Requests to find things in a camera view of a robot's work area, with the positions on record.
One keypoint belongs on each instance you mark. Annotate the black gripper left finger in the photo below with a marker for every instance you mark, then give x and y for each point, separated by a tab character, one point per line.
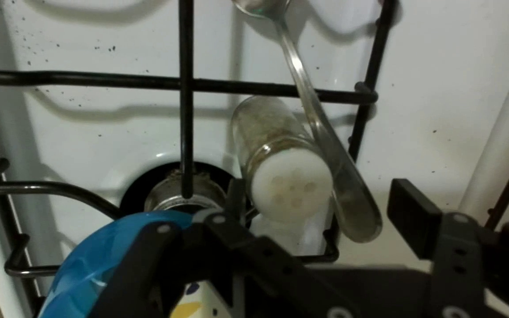
253	272

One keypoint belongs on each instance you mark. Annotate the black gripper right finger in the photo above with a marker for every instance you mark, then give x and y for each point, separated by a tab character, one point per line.
467	259

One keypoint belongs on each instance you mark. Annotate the spice jar with white lid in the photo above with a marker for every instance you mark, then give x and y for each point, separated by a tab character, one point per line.
287	176

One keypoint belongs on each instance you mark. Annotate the white gas stove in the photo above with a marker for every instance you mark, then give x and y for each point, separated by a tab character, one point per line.
441	120

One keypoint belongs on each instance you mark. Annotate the front black stove grate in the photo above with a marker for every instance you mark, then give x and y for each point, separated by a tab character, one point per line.
188	84

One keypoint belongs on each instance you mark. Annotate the metal spoon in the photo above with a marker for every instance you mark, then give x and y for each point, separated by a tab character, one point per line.
356	210

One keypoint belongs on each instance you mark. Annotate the blue bowl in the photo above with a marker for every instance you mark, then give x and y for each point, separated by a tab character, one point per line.
89	265

